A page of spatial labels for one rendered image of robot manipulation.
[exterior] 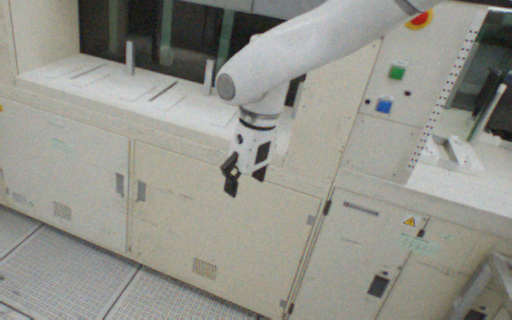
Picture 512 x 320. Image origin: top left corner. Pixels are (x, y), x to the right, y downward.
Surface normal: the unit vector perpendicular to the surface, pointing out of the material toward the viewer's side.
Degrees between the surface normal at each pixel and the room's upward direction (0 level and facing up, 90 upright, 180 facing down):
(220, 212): 90
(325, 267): 90
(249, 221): 90
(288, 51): 62
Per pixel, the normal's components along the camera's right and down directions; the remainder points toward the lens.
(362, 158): -0.37, 0.40
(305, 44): -0.08, -0.04
